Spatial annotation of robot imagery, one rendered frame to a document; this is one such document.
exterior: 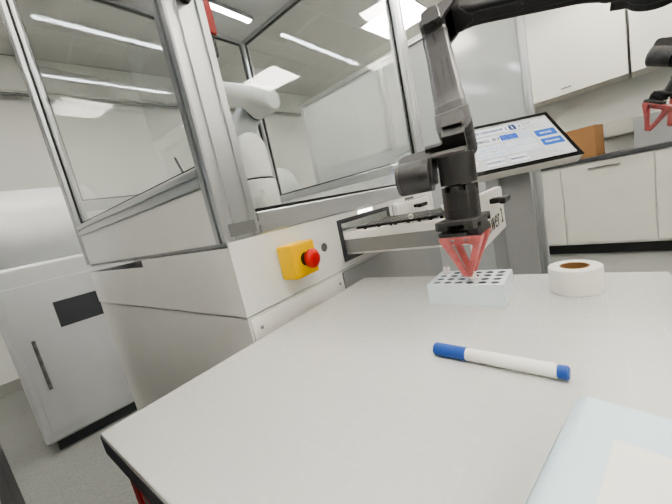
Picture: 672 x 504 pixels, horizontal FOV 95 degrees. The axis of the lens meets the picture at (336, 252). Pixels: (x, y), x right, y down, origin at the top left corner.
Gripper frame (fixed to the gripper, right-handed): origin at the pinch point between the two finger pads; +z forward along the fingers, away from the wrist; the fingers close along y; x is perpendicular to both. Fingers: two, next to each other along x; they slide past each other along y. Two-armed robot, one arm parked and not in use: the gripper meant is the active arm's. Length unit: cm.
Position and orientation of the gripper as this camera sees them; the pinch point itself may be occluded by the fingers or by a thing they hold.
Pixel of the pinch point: (469, 269)
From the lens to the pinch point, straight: 58.2
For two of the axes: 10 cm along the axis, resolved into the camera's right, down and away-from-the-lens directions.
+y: -6.0, 2.4, -7.7
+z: 1.9, 9.7, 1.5
